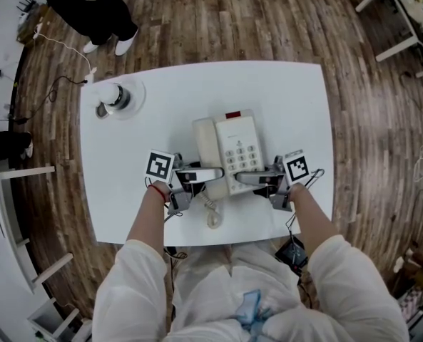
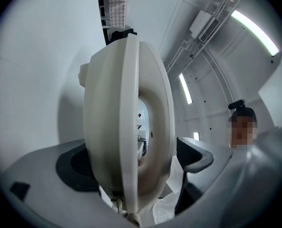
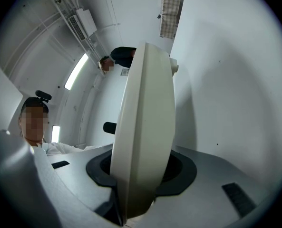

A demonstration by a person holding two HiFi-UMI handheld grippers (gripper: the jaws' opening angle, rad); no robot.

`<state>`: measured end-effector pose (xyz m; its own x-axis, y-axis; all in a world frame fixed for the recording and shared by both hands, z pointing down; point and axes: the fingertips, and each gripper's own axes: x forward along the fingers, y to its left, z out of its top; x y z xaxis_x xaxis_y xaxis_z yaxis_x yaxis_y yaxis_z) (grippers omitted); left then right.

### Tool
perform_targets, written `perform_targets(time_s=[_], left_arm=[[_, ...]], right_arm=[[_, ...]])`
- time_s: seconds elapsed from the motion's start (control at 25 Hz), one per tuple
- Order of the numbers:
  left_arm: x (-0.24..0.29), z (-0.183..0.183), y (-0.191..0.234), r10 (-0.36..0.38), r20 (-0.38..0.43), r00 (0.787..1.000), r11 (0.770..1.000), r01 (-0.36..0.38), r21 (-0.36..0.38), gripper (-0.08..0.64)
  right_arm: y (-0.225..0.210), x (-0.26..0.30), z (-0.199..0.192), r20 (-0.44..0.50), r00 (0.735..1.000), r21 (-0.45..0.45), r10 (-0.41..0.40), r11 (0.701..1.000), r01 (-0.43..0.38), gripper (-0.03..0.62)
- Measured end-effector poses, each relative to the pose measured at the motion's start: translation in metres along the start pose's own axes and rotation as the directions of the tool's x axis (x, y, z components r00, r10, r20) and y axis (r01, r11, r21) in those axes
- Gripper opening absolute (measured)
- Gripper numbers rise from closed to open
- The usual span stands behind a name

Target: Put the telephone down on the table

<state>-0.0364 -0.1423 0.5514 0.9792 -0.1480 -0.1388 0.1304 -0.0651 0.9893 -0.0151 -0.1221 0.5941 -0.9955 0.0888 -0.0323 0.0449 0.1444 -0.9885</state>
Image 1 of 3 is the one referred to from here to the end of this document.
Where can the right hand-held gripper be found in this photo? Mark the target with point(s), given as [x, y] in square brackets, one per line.
[296, 166]

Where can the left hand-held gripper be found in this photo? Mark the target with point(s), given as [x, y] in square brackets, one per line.
[159, 166]

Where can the person's right forearm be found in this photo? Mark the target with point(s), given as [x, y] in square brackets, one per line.
[311, 219]

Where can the person's left forearm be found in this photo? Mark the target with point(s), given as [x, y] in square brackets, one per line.
[147, 216]

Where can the white work table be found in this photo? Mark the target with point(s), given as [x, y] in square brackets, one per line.
[232, 84]

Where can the black battery pack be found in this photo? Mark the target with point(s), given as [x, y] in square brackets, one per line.
[291, 255]

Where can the white lamp on clear base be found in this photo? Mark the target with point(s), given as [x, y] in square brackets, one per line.
[116, 96]

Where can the person's white smock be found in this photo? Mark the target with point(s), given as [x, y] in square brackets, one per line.
[204, 298]

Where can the light blue ribbon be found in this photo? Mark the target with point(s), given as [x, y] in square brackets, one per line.
[250, 305]

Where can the white power strip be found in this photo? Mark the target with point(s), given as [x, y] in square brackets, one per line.
[91, 75]

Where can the dark-top table with white legs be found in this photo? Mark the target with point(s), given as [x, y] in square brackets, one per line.
[396, 20]

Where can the white side table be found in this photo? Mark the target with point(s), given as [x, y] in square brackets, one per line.
[11, 262]

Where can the brown cardboard box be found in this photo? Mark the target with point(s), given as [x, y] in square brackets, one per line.
[33, 27]

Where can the tan cardboard box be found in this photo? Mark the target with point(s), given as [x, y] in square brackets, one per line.
[416, 11]

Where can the black router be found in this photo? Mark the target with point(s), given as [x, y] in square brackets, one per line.
[27, 5]

